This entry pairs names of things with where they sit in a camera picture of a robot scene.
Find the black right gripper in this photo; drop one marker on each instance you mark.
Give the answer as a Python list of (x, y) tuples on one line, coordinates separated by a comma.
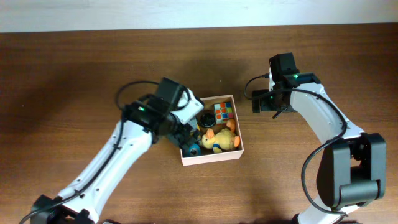
[(265, 106)]

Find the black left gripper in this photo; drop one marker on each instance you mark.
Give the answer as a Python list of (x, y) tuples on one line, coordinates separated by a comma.
[(183, 142)]

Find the black round cap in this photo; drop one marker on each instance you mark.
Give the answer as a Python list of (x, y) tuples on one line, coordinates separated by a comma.
[(207, 120)]

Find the blue ball toy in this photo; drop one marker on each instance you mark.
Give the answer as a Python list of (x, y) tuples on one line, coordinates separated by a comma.
[(193, 151)]

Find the white cardboard box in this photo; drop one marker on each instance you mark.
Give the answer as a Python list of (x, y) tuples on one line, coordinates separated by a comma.
[(207, 155)]

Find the colourful puzzle cube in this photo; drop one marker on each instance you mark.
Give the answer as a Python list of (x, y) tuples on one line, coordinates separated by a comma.
[(223, 112)]

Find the yellow plush bunny toy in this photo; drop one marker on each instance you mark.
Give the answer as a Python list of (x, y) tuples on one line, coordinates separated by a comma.
[(224, 140)]

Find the yellow grey toy truck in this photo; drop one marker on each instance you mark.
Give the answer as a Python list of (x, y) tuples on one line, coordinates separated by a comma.
[(197, 133)]

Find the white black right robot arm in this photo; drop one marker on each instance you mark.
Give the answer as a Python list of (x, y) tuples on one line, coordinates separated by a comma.
[(348, 170)]

